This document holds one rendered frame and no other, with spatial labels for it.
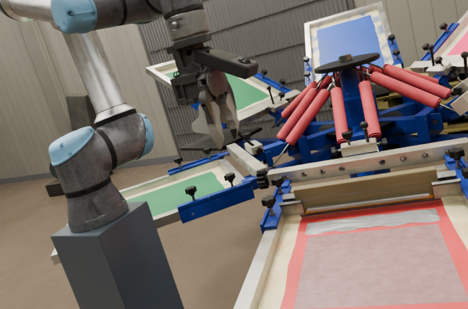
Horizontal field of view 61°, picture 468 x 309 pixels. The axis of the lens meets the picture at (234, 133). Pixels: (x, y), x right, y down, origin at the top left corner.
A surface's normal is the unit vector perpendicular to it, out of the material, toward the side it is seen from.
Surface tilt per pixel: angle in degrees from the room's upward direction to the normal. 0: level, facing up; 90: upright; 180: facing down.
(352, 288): 0
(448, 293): 0
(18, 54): 90
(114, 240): 90
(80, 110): 90
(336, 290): 0
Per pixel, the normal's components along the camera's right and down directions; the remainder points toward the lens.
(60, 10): -0.69, 0.34
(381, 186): -0.27, 0.28
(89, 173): 0.61, 0.00
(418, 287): -0.27, -0.94
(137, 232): 0.86, -0.14
